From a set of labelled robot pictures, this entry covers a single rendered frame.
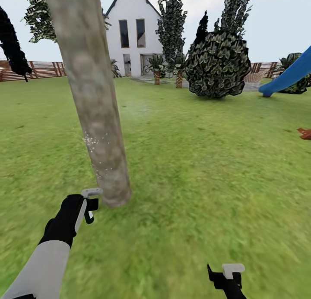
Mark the fixed window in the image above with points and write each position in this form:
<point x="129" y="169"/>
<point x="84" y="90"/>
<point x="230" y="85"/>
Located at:
<point x="127" y="65"/>

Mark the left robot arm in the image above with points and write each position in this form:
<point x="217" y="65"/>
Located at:
<point x="42" y="276"/>

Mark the pesticide atomizer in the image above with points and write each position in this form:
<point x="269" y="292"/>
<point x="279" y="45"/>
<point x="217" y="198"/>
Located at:
<point x="89" y="218"/>

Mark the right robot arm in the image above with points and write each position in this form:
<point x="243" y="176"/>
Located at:
<point x="229" y="281"/>

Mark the garden chair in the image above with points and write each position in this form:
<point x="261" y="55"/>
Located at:
<point x="253" y="78"/>

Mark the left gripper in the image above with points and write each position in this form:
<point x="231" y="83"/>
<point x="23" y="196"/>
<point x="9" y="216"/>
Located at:
<point x="92" y="205"/>

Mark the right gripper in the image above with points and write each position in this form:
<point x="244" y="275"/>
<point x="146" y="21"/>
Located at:
<point x="221" y="283"/>

